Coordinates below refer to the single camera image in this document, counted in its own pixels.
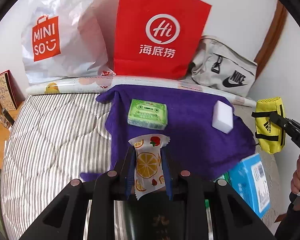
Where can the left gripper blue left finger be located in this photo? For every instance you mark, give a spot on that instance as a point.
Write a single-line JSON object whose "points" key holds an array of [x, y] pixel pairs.
{"points": [[131, 162]]}

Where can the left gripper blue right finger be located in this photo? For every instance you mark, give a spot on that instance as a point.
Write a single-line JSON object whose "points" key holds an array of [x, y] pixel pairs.
{"points": [[166, 173]]}

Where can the fruit pattern wipe packet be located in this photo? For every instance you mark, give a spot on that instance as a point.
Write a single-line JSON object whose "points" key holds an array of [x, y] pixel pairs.
{"points": [[148, 174]]}

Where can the yellow Adidas pouch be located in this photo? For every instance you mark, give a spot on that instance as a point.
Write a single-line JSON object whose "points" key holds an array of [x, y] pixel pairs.
{"points": [[270, 137]]}

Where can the blue tissue box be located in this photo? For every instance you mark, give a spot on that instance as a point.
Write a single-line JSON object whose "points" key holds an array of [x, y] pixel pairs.
{"points": [[248, 178]]}

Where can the green cassette tissue pack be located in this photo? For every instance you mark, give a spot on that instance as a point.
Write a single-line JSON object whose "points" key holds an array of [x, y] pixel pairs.
{"points": [[147, 114]]}

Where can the white sponge block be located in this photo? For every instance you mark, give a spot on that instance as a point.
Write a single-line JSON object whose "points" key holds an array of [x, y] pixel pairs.
{"points": [[222, 118]]}

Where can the green wet wipes packet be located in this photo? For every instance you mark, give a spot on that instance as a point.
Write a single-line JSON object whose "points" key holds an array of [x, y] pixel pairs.
{"points": [[224, 176]]}

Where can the dark green tea tin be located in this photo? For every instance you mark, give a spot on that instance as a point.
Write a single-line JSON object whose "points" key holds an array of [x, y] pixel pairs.
{"points": [[154, 216]]}

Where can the purple towel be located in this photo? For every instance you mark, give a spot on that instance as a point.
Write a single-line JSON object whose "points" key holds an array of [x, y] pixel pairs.
{"points": [[194, 144]]}

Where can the striped mattress pad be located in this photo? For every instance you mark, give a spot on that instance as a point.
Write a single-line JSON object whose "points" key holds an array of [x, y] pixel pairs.
{"points": [[56, 138]]}

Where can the beige Nike bag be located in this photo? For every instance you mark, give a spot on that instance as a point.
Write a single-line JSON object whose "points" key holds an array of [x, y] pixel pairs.
{"points": [[218, 66]]}

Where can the brown patterned book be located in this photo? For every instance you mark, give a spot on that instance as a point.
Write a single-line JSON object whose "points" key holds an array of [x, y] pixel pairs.
{"points": [[7, 95]]}

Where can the red Hi paper bag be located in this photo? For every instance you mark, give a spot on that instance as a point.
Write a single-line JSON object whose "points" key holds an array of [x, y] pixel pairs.
{"points": [[158, 38]]}

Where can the white Miniso plastic bag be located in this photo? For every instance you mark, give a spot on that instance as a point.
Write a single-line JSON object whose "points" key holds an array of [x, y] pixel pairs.
{"points": [[62, 38]]}

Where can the brown wooden door frame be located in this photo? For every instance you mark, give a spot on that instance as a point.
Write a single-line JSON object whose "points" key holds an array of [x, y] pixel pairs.
{"points": [[272, 37]]}

